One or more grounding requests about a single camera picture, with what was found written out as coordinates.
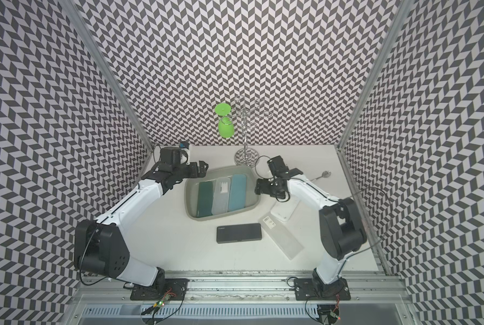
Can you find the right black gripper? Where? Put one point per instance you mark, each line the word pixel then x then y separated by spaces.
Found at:
pixel 265 189

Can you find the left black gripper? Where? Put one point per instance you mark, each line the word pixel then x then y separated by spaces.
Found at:
pixel 202 171

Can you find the light blue ribbed pencil case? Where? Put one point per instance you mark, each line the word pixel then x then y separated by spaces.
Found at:
pixel 237 196

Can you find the dark green pencil case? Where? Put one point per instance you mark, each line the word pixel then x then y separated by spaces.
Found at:
pixel 205 199

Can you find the grey storage box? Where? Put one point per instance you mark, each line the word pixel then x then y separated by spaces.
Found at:
pixel 192 187

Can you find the translucent white pencil case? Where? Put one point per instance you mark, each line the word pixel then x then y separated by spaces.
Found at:
pixel 221 196

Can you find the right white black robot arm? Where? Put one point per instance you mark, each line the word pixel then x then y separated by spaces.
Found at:
pixel 342 231

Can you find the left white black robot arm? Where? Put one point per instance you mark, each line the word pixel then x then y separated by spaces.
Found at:
pixel 100 246

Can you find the white flat pencil case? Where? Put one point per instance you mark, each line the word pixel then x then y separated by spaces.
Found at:
pixel 283 211

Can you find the black pencil case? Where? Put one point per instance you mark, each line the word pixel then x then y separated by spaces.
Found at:
pixel 239 233

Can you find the long frosted pencil case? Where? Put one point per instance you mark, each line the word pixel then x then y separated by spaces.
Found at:
pixel 281 236

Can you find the chrome cup tree stand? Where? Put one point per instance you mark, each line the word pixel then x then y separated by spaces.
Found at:
pixel 246 113

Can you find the green plastic goblet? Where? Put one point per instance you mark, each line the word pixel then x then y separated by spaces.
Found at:
pixel 225 125

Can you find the hello kitty spoon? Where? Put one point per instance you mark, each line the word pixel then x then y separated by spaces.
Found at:
pixel 325 174

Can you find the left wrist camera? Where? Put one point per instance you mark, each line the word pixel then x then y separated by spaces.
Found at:
pixel 184 148

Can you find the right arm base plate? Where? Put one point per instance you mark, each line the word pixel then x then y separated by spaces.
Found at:
pixel 308 289

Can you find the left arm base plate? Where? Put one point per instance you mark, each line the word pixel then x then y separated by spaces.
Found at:
pixel 158 289

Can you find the aluminium front rail frame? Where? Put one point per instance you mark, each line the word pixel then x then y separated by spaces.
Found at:
pixel 241 297

